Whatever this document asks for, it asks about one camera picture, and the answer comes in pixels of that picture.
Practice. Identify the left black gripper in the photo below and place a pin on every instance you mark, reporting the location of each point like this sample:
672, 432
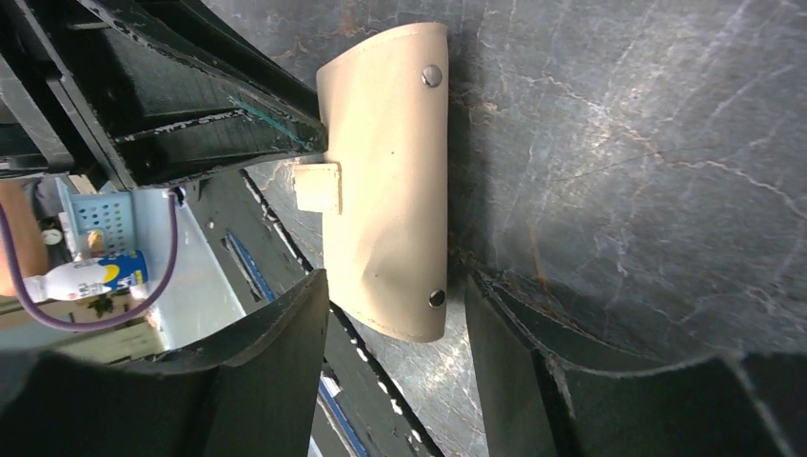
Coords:
104, 88

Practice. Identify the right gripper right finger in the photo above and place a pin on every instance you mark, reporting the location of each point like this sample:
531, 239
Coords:
547, 389

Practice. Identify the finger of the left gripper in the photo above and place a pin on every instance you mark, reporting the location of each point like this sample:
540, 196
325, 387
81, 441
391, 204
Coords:
194, 21

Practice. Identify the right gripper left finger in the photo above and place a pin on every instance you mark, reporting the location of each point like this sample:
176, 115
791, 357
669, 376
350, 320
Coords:
249, 389

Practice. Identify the beige card holder wallet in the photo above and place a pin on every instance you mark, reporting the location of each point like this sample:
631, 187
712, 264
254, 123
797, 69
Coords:
382, 187

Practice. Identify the blue perforated basket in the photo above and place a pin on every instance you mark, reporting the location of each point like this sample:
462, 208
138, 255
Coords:
96, 224

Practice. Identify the white blue plastic bottle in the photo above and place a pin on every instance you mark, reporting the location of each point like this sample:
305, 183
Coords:
87, 278

